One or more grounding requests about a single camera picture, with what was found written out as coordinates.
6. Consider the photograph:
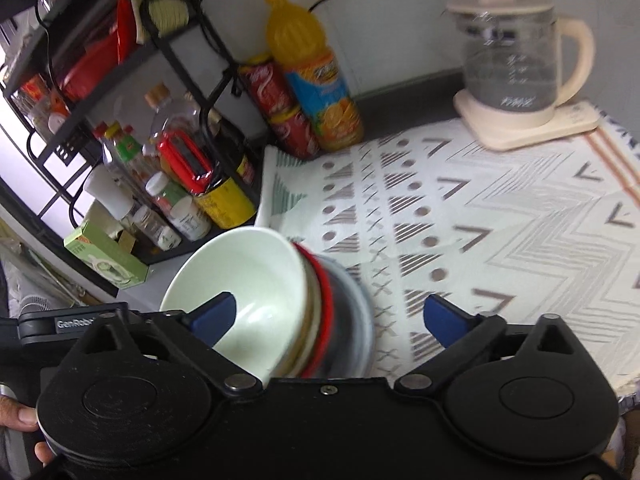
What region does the dark sauce bottle yellow label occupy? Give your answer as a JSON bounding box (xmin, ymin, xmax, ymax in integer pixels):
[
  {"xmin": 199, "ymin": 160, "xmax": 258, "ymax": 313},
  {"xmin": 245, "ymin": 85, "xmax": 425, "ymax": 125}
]
[{"xmin": 191, "ymin": 160, "xmax": 259, "ymax": 229}]

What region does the orange juice bottle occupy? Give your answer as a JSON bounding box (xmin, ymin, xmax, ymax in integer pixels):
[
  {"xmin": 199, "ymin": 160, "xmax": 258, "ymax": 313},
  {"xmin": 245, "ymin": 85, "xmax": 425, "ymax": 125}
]
[{"xmin": 263, "ymin": 0, "xmax": 364, "ymax": 152}]

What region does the glass kettle with cream handle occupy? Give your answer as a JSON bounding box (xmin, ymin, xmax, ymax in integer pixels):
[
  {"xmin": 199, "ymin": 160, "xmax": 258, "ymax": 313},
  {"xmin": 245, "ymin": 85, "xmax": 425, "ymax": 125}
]
[{"xmin": 445, "ymin": 0, "xmax": 596, "ymax": 114}]

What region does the pale yellow round pack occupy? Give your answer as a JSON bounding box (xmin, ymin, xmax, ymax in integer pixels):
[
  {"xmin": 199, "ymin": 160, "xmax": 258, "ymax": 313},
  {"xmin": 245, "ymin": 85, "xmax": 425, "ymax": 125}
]
[{"xmin": 146, "ymin": 0, "xmax": 192, "ymax": 37}]

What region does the green cardboard box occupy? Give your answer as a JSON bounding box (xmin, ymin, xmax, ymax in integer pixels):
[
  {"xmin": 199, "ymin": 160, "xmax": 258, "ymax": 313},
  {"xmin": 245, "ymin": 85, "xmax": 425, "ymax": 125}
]
[{"xmin": 63, "ymin": 219, "xmax": 151, "ymax": 290}]

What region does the clear bottle with red handle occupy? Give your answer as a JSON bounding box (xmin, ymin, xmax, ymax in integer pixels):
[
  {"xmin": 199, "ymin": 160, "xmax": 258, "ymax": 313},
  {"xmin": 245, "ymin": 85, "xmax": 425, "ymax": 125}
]
[{"xmin": 144, "ymin": 84, "xmax": 217, "ymax": 196}]

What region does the red soda can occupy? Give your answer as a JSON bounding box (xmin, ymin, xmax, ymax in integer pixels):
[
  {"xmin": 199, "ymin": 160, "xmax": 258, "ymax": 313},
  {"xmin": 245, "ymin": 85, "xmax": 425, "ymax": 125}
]
[
  {"xmin": 269, "ymin": 106, "xmax": 322, "ymax": 162},
  {"xmin": 238, "ymin": 54, "xmax": 294, "ymax": 120}
]

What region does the large white bowl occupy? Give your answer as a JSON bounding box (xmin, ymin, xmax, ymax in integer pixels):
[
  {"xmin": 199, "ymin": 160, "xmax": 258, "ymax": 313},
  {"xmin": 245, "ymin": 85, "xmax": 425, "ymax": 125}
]
[{"xmin": 320, "ymin": 254, "xmax": 377, "ymax": 379}]

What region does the cream kettle base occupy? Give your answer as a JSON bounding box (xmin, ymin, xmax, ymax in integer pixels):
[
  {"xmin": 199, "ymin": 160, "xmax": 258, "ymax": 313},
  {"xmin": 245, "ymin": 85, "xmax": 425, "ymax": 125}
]
[{"xmin": 453, "ymin": 90, "xmax": 602, "ymax": 152}]

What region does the patterned white table cloth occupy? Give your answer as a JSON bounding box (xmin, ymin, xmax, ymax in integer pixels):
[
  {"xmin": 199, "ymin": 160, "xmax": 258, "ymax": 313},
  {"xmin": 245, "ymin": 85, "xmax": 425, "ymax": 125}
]
[{"xmin": 254, "ymin": 114, "xmax": 640, "ymax": 403}]

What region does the red packet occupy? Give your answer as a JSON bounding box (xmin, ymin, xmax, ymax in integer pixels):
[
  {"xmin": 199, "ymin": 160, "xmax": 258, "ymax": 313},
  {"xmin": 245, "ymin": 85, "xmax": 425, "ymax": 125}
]
[{"xmin": 59, "ymin": 0, "xmax": 139, "ymax": 104}]

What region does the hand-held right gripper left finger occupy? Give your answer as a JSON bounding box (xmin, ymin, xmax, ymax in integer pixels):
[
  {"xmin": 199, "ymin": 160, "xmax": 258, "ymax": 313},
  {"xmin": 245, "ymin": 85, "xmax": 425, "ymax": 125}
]
[{"xmin": 60, "ymin": 291, "xmax": 264, "ymax": 397}]

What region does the white plastic cup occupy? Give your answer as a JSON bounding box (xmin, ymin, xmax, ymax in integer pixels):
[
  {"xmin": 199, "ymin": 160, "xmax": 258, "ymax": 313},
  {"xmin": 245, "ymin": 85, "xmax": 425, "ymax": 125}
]
[{"xmin": 82, "ymin": 165, "xmax": 136, "ymax": 222}]

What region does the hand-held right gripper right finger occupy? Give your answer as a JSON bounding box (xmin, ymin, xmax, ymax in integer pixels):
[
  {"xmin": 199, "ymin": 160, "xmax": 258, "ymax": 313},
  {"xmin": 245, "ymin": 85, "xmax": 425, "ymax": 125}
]
[{"xmin": 394, "ymin": 293, "xmax": 609, "ymax": 394}]

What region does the black metal rack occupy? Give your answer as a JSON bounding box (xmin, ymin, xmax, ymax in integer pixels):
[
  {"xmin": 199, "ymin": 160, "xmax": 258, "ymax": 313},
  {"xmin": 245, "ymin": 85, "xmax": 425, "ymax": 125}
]
[{"xmin": 0, "ymin": 0, "xmax": 261, "ymax": 298}]

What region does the person's left hand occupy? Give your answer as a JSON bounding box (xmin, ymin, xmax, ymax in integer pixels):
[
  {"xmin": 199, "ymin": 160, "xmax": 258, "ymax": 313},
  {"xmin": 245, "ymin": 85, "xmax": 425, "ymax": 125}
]
[{"xmin": 0, "ymin": 394, "xmax": 55, "ymax": 467}]

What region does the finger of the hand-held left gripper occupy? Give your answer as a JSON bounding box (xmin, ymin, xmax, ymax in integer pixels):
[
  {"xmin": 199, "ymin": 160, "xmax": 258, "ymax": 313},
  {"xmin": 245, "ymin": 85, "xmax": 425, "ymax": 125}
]
[{"xmin": 141, "ymin": 309, "xmax": 187, "ymax": 323}]

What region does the orange label jar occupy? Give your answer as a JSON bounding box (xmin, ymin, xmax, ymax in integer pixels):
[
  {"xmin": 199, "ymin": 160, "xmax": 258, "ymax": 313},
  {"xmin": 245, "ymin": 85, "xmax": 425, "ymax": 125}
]
[{"xmin": 14, "ymin": 74, "xmax": 72, "ymax": 134}]

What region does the red-rimmed white bowl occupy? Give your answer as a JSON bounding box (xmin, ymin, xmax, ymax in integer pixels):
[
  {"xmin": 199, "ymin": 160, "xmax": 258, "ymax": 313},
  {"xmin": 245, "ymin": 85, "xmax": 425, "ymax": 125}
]
[{"xmin": 292, "ymin": 242, "xmax": 335, "ymax": 378}]

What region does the white jar with green label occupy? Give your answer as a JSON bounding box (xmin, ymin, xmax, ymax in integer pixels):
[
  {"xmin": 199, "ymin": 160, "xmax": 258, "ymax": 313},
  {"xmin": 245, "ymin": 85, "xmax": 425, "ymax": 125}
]
[{"xmin": 145, "ymin": 171, "xmax": 212, "ymax": 242}]

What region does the pale green bowl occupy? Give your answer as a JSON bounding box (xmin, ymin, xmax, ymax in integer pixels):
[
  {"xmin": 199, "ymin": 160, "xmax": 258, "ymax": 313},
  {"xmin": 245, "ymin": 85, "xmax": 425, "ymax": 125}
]
[{"xmin": 159, "ymin": 226, "xmax": 307, "ymax": 382}]

